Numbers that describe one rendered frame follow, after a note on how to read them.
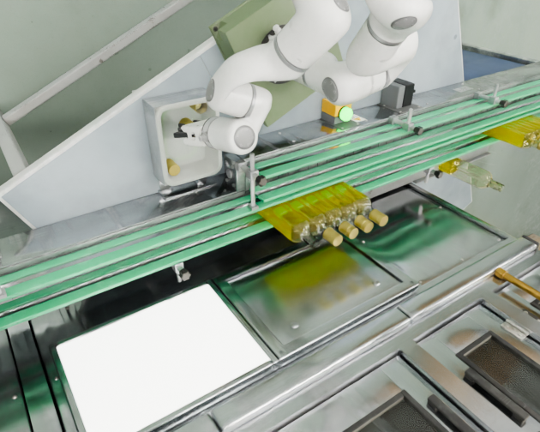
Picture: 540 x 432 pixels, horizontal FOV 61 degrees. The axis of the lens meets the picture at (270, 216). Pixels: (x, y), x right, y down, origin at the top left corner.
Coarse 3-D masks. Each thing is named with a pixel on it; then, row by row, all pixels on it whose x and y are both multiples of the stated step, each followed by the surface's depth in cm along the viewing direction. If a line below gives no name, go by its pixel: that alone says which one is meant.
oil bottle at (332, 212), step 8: (312, 192) 140; (304, 200) 137; (312, 200) 136; (320, 200) 136; (320, 208) 132; (328, 208) 132; (336, 208) 132; (328, 216) 130; (336, 216) 130; (328, 224) 131
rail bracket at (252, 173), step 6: (252, 156) 120; (240, 162) 126; (246, 162) 127; (252, 162) 121; (240, 168) 127; (246, 168) 125; (252, 168) 122; (246, 174) 124; (252, 174) 122; (258, 174) 123; (252, 180) 123; (258, 180) 119; (264, 180) 119; (252, 186) 125; (252, 192) 126; (252, 198) 127; (252, 204) 128; (252, 210) 128
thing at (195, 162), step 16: (160, 112) 113; (176, 112) 123; (192, 112) 126; (208, 112) 125; (160, 128) 115; (176, 128) 125; (160, 144) 117; (176, 144) 128; (176, 160) 130; (192, 160) 133; (208, 160) 133; (176, 176) 127; (192, 176) 128; (208, 176) 130
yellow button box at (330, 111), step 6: (324, 102) 151; (330, 102) 149; (324, 108) 152; (330, 108) 150; (336, 108) 148; (324, 114) 153; (330, 114) 151; (336, 114) 149; (330, 120) 151; (336, 120) 150; (342, 120) 152
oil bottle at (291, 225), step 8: (272, 208) 132; (280, 208) 132; (288, 208) 132; (264, 216) 136; (272, 216) 132; (280, 216) 129; (288, 216) 129; (296, 216) 129; (272, 224) 134; (280, 224) 130; (288, 224) 126; (296, 224) 126; (304, 224) 126; (288, 232) 127; (296, 232) 125; (296, 240) 126
